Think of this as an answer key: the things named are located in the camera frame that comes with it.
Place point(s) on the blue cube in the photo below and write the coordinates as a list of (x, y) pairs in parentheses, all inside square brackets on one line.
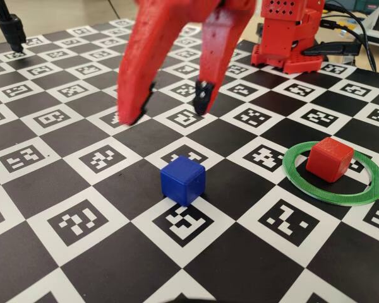
[(183, 180)]

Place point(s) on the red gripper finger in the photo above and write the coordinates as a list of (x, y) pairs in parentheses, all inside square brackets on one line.
[(145, 57), (214, 57)]

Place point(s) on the red cube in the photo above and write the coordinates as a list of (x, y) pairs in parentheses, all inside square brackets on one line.
[(330, 158)]

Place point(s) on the red robot arm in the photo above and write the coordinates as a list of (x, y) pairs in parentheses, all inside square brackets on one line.
[(281, 38)]

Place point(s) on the black tripod leg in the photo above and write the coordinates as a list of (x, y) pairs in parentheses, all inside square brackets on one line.
[(11, 28)]

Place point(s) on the teal box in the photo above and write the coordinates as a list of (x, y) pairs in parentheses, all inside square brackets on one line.
[(366, 4)]

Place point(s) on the black white marker checkerboard mat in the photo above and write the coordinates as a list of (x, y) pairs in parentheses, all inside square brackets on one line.
[(129, 189)]

